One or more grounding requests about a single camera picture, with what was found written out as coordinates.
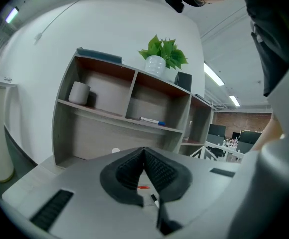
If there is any black head camera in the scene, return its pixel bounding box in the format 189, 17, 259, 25
165, 0, 186, 14

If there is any ceiling strip light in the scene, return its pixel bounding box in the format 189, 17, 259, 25
203, 62, 225, 87
229, 95, 241, 107
5, 6, 19, 24

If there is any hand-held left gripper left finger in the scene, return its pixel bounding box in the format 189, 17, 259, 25
1, 147, 167, 239

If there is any black marker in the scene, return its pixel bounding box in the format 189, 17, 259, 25
150, 194, 161, 209

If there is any person's black top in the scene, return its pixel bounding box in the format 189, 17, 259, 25
241, 0, 289, 97

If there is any white cylindrical cup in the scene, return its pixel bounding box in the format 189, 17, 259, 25
68, 81, 91, 106

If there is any white wall cable with socket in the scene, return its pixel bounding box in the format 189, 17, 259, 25
33, 0, 85, 46

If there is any black rectangular box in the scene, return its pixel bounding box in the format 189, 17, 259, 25
174, 71, 193, 93

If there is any blue-capped white marker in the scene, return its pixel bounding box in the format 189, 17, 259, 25
139, 116, 166, 127

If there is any wooden shelf unit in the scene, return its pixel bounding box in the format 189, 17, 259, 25
52, 47, 214, 169

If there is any white office desk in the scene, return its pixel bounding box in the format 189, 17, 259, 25
204, 140, 246, 163

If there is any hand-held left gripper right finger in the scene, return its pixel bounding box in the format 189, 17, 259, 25
143, 147, 242, 236

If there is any person's left forearm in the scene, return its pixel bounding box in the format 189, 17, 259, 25
252, 108, 285, 152

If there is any black computer monitor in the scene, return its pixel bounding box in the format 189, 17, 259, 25
208, 123, 227, 137
232, 130, 262, 147

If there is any green plant in white pot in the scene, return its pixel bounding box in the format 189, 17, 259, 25
137, 34, 189, 78

